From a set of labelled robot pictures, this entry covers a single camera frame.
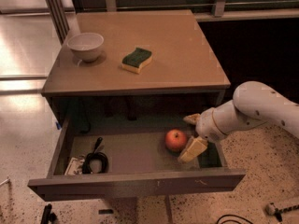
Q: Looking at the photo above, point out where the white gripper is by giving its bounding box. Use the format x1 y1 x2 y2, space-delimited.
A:
178 108 226 163

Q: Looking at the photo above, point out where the red apple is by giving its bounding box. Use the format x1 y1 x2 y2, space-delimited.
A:
164 129 187 152

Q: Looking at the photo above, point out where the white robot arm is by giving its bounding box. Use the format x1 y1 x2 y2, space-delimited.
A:
178 81 299 163

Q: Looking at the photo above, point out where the grey cabinet counter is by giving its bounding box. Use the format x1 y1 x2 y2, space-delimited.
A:
42 10 230 121

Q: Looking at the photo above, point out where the open grey top drawer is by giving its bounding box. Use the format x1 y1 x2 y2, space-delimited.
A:
28 105 245 201

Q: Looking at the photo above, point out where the green yellow sponge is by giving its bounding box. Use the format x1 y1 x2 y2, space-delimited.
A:
121 48 152 74

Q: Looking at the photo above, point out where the white power strip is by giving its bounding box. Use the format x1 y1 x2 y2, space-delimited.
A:
265 197 299 222

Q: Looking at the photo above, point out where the white patterned card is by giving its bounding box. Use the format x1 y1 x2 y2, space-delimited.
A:
64 157 85 175

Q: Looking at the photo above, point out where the white ceramic bowl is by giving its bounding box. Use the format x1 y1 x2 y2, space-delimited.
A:
67 33 104 63

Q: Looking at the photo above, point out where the black object on floor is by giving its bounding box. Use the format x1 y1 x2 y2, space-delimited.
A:
40 203 57 224

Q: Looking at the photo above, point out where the black floor cable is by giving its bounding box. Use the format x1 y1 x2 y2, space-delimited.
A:
216 214 254 224

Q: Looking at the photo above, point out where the coiled black cable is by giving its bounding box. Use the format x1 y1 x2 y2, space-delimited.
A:
81 136 109 175

